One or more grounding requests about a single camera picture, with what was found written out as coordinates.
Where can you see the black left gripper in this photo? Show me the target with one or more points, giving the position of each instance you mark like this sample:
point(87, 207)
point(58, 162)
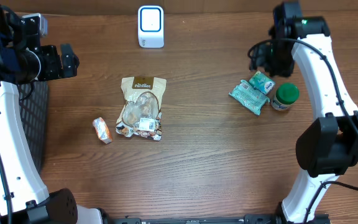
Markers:
point(56, 71)

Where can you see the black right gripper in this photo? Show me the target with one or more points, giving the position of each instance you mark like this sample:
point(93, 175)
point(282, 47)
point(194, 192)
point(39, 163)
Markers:
point(259, 61)

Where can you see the small teal tissue pack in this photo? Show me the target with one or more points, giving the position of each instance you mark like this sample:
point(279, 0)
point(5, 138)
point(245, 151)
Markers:
point(262, 82)

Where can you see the green lid jar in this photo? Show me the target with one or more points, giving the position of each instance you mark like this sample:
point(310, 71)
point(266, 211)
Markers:
point(285, 95)

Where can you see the long teal wipes pack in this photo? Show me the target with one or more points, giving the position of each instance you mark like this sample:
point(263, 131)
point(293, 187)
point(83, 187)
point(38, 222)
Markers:
point(249, 97)

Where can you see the orange snack packet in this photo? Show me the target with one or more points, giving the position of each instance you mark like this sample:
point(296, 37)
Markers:
point(102, 130)

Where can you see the brown snack pouch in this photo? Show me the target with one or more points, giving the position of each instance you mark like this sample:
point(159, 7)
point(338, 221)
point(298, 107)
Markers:
point(142, 112)

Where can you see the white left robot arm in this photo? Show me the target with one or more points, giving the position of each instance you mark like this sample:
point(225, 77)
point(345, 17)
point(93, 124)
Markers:
point(24, 198)

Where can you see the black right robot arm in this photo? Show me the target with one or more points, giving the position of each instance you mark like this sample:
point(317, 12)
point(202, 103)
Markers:
point(330, 145)

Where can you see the white barcode scanner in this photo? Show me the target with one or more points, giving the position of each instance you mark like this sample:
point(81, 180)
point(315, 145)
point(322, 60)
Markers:
point(151, 27)

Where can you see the grey plastic basket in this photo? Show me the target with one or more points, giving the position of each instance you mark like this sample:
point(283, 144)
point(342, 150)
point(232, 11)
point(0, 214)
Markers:
point(33, 113)

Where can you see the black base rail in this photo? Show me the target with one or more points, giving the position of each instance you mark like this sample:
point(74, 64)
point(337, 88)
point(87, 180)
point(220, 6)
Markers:
point(194, 221)

